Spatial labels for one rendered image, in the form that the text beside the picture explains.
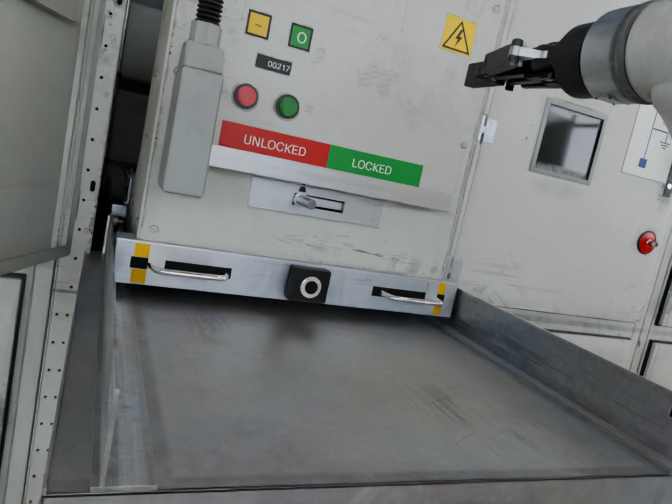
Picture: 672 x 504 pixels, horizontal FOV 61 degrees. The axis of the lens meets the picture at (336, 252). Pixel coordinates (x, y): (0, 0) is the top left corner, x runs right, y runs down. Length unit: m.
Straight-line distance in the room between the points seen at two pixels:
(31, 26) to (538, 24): 0.93
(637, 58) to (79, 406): 0.54
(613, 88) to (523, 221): 0.75
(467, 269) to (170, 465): 0.93
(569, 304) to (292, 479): 1.12
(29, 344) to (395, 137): 0.70
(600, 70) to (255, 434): 0.45
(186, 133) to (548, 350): 0.54
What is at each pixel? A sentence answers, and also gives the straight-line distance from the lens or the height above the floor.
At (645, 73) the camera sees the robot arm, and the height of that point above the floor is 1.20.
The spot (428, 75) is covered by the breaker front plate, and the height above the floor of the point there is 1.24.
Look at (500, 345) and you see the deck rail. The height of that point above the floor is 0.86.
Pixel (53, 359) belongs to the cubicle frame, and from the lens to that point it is 1.10.
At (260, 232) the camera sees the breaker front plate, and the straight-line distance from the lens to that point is 0.83.
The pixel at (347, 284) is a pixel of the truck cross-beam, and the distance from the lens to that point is 0.88.
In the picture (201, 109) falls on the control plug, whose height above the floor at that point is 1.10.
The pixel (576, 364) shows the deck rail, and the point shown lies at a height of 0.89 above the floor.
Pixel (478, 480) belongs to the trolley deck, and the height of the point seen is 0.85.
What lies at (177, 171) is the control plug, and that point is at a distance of 0.68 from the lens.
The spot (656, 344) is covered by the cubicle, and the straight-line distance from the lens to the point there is 1.74.
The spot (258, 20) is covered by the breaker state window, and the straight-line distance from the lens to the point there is 0.82.
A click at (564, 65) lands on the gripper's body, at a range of 0.64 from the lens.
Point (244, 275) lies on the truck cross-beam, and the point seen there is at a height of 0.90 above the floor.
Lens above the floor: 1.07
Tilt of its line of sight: 8 degrees down
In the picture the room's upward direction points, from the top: 12 degrees clockwise
